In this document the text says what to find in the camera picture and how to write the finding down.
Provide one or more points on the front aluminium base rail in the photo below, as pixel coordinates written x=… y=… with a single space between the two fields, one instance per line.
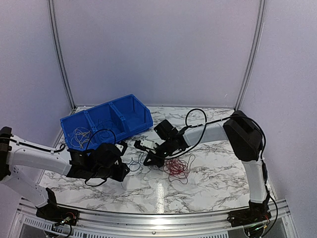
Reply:
x=102 y=224

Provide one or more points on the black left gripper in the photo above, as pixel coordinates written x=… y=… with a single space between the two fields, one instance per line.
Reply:
x=121 y=175

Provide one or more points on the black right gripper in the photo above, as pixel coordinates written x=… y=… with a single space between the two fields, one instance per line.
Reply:
x=155 y=161

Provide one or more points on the blue three-compartment plastic bin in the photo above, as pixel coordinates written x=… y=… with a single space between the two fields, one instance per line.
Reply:
x=109 y=122

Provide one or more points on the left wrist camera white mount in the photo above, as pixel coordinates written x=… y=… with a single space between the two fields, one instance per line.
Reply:
x=120 y=149

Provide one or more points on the right aluminium frame post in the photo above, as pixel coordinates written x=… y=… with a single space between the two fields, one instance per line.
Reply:
x=253 y=53

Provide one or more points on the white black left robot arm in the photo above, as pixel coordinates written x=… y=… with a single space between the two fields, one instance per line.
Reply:
x=103 y=162

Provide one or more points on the aluminium frame post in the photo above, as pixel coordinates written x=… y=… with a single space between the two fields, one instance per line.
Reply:
x=253 y=53
x=59 y=54

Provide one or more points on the left aluminium frame post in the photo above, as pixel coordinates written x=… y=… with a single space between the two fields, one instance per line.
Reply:
x=59 y=54

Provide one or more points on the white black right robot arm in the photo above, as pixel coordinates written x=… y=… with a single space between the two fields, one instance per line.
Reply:
x=247 y=141

